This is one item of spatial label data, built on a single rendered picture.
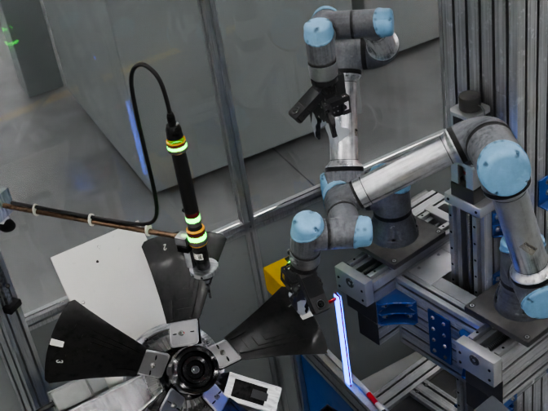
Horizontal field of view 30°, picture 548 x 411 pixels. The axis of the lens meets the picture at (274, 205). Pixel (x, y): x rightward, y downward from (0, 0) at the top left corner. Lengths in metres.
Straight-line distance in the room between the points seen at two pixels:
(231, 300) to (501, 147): 1.43
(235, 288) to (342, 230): 1.13
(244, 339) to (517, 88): 0.95
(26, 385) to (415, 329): 1.19
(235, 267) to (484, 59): 1.18
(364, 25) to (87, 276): 0.99
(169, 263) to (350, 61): 0.87
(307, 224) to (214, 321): 1.20
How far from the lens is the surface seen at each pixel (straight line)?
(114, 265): 2.78
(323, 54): 2.60
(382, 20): 2.67
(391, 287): 3.13
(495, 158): 2.32
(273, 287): 3.00
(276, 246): 3.46
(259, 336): 2.60
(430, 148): 2.47
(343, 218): 2.41
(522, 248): 2.51
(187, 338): 2.56
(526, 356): 2.88
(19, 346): 3.04
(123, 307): 2.77
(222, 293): 3.44
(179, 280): 2.58
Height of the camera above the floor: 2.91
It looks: 34 degrees down
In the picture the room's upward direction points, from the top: 9 degrees counter-clockwise
